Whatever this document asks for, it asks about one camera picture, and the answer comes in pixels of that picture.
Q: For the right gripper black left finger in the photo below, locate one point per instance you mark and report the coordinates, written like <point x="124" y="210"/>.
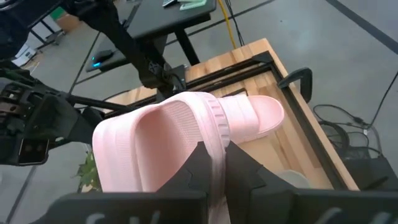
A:
<point x="192" y="174"/>

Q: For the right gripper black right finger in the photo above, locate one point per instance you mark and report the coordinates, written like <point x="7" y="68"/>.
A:
<point x="245" y="174"/>

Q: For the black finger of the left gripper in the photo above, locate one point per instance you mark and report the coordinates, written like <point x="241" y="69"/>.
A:
<point x="99" y="103"/>
<point x="85" y="124"/>

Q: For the pink slide sandal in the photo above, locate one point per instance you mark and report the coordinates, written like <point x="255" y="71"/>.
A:
<point x="155" y="140"/>

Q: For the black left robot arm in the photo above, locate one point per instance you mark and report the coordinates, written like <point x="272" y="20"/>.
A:
<point x="124" y="40"/>

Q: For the black computer mouse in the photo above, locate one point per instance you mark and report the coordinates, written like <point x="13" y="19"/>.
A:
<point x="103" y="56"/>

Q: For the artificial plant in black pot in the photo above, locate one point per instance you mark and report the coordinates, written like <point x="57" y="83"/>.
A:
<point x="88" y="174"/>

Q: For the brown cardboard box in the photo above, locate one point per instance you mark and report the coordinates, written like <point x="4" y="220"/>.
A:
<point x="68" y="22"/>

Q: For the black desk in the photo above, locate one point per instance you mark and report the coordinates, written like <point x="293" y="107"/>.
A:
<point x="161" y="18"/>

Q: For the black table clamp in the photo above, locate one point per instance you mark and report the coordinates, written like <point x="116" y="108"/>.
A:
<point x="298" y="79"/>

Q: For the black floor box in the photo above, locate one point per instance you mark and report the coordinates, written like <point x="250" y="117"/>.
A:
<point x="373" y="174"/>

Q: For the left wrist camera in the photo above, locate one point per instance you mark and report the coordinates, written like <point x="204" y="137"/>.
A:
<point x="33" y="152"/>

